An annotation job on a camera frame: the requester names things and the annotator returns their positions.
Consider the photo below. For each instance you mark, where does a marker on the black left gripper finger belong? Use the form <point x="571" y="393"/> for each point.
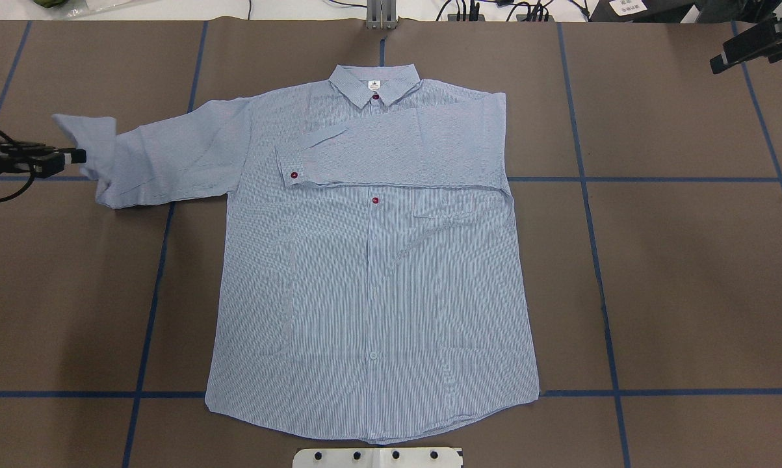
<point x="36" y="152"/>
<point x="40" y="169"/>

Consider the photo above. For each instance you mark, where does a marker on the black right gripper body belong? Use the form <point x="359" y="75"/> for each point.
<point x="756" y="43"/>

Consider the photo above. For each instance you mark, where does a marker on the blue striped button shirt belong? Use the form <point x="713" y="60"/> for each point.
<point x="371" y="283"/>

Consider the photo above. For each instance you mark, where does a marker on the aluminium frame post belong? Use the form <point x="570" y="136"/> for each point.
<point x="381" y="15"/>

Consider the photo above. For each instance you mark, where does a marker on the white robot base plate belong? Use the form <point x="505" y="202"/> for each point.
<point x="380" y="457"/>

